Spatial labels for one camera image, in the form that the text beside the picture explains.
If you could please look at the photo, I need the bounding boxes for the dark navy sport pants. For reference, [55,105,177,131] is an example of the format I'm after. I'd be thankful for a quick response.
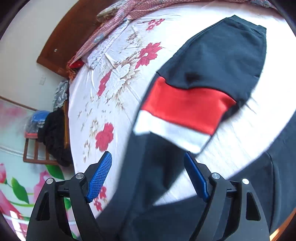
[97,16,295,240]

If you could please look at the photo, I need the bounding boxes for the black clothes pile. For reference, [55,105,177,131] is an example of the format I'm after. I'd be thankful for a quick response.
[37,108,73,167]

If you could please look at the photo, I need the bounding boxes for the wooden chair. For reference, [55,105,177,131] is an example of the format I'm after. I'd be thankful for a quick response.
[23,100,70,166]

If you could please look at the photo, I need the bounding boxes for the white floral bed sheet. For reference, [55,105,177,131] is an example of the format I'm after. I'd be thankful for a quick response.
[67,0,296,232]

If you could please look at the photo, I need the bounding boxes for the plastic bag with items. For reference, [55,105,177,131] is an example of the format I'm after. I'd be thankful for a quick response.
[24,110,50,139]

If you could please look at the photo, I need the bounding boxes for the floral wardrobe door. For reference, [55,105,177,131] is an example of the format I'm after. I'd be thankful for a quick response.
[1,99,74,240]

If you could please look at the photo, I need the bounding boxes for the red round object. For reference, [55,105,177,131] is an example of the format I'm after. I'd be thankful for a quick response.
[69,59,84,69]

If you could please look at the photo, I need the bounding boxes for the brown wooden headboard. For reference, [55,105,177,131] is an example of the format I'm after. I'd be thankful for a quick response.
[37,0,116,78]

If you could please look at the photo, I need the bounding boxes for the red checked quilt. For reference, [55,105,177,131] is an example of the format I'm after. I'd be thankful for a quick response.
[66,0,278,80]

